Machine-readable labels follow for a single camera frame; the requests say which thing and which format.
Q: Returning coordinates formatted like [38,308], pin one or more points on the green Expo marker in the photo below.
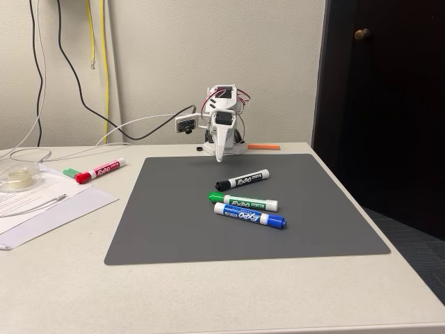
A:
[243,202]

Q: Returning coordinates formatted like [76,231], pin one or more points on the black Expo marker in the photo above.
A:
[243,180]

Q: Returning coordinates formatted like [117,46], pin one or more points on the blue Expo marker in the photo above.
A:
[250,216]

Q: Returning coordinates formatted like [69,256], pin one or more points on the red Expo marker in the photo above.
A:
[101,170]

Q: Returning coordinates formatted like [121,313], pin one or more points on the orange flat stick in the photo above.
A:
[264,147]

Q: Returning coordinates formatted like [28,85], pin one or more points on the grey mat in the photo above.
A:
[174,222]

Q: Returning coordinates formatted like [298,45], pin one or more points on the small green block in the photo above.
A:
[70,172]

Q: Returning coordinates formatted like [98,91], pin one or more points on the blank paper sheet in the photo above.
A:
[76,208]

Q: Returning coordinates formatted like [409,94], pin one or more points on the brass door knob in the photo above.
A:
[362,34]

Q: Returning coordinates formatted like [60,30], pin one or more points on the dark door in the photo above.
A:
[400,104]

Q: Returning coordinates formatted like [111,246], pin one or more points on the printed paper sheet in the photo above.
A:
[31,200]

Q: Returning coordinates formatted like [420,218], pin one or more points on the clear tape dispenser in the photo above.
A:
[17,177]

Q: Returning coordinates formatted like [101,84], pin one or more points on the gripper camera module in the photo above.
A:
[185,124]

